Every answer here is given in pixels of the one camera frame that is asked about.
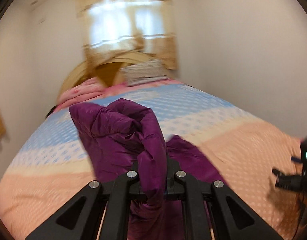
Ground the purple puffer jacket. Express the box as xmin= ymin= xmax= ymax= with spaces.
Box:
xmin=69 ymin=99 xmax=221 ymax=239

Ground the person's right hand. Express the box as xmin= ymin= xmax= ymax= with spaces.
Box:
xmin=292 ymin=192 xmax=307 ymax=239

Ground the pink folded blanket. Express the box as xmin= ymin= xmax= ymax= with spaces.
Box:
xmin=55 ymin=77 xmax=107 ymax=112

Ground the cream wooden headboard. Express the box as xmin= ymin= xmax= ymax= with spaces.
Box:
xmin=57 ymin=51 xmax=154 ymax=100

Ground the striped grey pillow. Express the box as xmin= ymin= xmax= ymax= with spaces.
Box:
xmin=120 ymin=59 xmax=170 ymax=87

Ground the beige curtain behind bed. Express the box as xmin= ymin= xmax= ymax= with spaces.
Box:
xmin=76 ymin=0 xmax=178 ymax=70

